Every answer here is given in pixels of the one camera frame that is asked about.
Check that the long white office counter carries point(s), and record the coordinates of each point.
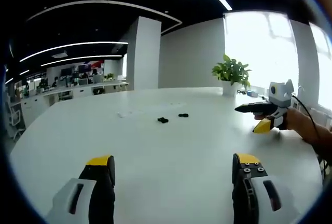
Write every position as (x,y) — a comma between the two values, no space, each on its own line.
(77,91)

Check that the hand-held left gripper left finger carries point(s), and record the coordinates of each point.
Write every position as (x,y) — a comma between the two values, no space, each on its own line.
(77,195)

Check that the short ceiling light strip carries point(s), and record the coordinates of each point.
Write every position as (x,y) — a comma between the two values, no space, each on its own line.
(80,59)

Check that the small green desk plant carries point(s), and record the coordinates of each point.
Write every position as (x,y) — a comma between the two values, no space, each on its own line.
(110,76)

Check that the long ceiling light strip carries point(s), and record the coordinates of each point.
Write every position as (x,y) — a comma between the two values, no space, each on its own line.
(72,47)

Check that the curved ceiling light strip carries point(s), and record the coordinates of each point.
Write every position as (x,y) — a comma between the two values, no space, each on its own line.
(103,3)

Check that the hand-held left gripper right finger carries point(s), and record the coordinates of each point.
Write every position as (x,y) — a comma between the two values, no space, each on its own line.
(267,195)

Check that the black plastic buckle part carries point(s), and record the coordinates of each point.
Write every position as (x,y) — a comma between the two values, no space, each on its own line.
(163,120)
(183,115)

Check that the dark computer monitor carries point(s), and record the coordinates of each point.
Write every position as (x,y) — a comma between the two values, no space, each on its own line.
(66,71)

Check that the blue box on windowsill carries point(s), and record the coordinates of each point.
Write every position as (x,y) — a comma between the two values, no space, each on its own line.
(251,94)

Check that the person's right hand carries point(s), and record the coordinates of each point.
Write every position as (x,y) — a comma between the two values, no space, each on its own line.
(294,123)

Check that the white office chair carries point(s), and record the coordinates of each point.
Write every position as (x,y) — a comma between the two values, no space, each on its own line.
(15,116)

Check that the green plant in white pot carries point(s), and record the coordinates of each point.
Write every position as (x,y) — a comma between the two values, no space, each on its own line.
(230,75)

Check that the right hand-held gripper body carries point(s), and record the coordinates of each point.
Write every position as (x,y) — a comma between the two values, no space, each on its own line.
(281,93)

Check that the clear plastic bag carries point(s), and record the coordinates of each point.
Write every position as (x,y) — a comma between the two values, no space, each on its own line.
(123,114)

